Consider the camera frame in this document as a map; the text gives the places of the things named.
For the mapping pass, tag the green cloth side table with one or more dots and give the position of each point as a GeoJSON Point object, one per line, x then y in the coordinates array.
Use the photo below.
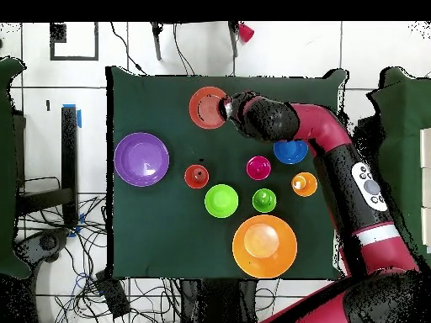
{"type": "Point", "coordinates": [407, 141]}
{"type": "Point", "coordinates": [8, 168]}

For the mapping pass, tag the yellow cup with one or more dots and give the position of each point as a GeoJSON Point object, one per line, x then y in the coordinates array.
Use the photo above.
{"type": "Point", "coordinates": [309, 186]}

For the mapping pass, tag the pink cup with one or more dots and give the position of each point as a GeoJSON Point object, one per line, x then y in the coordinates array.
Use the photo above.
{"type": "Point", "coordinates": [258, 166]}

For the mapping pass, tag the white boxes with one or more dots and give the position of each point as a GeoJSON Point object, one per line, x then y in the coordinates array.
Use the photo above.
{"type": "Point", "coordinates": [426, 188]}

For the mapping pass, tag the dark green tablecloth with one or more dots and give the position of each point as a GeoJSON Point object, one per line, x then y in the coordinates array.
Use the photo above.
{"type": "Point", "coordinates": [168, 235]}

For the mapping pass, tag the orange cup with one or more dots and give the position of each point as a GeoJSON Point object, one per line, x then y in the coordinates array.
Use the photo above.
{"type": "Point", "coordinates": [192, 180]}

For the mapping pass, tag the gray black machine base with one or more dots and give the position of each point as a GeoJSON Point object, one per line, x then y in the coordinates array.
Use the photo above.
{"type": "Point", "coordinates": [47, 242]}

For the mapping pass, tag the long black beam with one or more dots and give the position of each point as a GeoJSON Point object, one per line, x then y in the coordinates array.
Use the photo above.
{"type": "Point", "coordinates": [69, 151]}

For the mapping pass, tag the orange bowl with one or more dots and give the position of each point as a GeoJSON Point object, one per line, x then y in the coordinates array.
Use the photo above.
{"type": "Point", "coordinates": [205, 107]}

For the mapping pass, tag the green cup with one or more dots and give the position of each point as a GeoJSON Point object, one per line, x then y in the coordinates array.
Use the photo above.
{"type": "Point", "coordinates": [261, 205]}

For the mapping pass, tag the purple bowl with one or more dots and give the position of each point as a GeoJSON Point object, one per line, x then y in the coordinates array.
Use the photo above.
{"type": "Point", "coordinates": [134, 158]}

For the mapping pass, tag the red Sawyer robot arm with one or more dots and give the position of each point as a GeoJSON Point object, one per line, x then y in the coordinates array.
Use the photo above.
{"type": "Point", "coordinates": [353, 208]}

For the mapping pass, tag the green bowl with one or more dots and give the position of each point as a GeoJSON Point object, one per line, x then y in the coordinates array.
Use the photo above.
{"type": "Point", "coordinates": [220, 202]}

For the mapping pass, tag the black stand leg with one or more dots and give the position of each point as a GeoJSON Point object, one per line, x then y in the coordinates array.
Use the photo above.
{"type": "Point", "coordinates": [233, 43]}
{"type": "Point", "coordinates": [157, 43]}

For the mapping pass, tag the black square frame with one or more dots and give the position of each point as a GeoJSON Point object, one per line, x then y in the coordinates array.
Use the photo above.
{"type": "Point", "coordinates": [96, 43]}

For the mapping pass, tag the red cup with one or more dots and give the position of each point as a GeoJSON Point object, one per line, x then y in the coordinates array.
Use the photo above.
{"type": "Point", "coordinates": [246, 32]}

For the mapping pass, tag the large yellow bowl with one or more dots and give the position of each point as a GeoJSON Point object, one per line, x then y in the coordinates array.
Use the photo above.
{"type": "Point", "coordinates": [264, 245]}

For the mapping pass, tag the blue bowl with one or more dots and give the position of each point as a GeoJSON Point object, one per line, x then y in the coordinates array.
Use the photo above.
{"type": "Point", "coordinates": [289, 153]}

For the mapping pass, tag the short black beam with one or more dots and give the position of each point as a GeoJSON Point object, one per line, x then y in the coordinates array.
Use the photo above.
{"type": "Point", "coordinates": [43, 200]}

